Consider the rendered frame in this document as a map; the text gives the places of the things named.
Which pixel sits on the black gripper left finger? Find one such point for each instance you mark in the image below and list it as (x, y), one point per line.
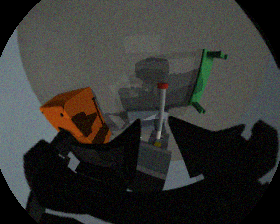
(120, 154)

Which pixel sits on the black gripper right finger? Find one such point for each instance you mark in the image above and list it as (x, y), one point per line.
(199, 146)

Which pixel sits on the grey tapered pin with red cap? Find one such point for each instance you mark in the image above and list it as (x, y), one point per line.
(160, 118)

